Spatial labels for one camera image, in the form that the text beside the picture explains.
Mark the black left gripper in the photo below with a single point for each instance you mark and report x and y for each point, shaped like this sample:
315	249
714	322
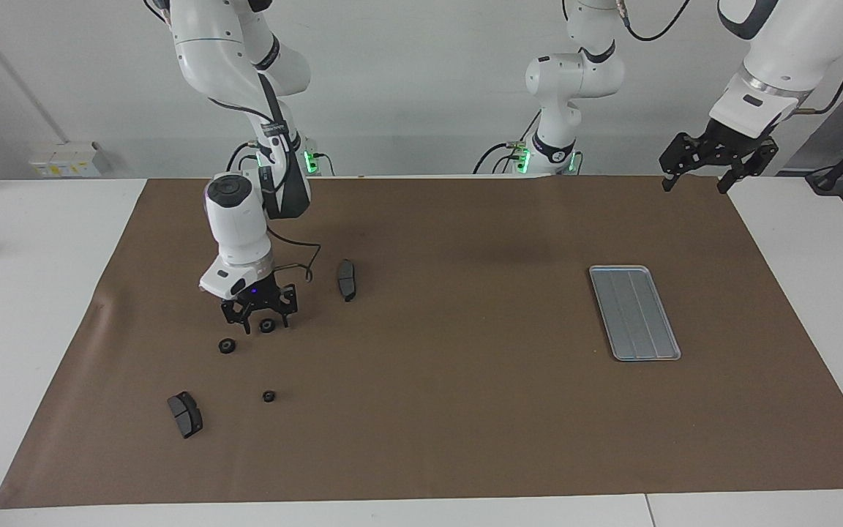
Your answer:
725	143

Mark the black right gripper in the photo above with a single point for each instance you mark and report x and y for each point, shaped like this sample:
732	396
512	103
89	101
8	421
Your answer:
260	294

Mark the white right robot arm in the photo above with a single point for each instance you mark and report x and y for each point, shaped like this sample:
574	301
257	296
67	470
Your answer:
235	219

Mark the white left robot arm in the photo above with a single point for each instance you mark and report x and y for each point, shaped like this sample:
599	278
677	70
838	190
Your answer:
795	44

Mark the silver metal tray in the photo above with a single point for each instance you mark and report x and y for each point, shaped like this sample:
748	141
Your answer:
634	315

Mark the dark grey brake pad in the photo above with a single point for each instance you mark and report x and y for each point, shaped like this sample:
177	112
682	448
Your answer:
346	280
186	416

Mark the brown paper table mat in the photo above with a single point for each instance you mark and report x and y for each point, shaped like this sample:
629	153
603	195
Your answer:
429	402

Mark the white wall socket box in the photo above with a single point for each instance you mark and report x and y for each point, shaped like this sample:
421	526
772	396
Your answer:
63	161

